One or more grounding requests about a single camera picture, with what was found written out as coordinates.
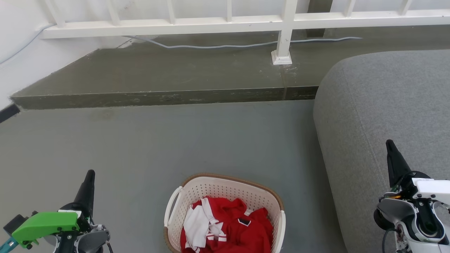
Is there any dark grey pillar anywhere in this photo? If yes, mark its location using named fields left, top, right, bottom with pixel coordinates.
left=305, top=0, right=333, bottom=38

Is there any cream perforated laundry basket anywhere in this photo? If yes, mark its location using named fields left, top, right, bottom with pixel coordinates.
left=164, top=173, right=286, bottom=253

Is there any red and white jersey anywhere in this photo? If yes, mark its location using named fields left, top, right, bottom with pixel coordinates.
left=180, top=196, right=274, bottom=253

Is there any grey fabric sofa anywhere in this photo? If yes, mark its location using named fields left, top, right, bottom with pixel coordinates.
left=313, top=49, right=450, bottom=253

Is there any white wooden railing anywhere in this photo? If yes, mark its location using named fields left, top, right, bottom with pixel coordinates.
left=40, top=0, right=450, bottom=66

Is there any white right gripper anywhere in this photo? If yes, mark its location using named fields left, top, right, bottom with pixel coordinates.
left=373, top=139, right=450, bottom=253

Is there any black baseboard strip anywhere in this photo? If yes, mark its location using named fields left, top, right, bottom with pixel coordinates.
left=0, top=103, right=21, bottom=124

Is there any light grey floor cable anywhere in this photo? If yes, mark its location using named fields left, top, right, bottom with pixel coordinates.
left=0, top=23, right=363, bottom=65

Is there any raised concrete ledge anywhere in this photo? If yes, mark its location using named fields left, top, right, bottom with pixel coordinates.
left=10, top=25, right=450, bottom=110

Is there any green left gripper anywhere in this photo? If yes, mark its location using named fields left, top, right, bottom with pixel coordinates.
left=12, top=169, right=110, bottom=253

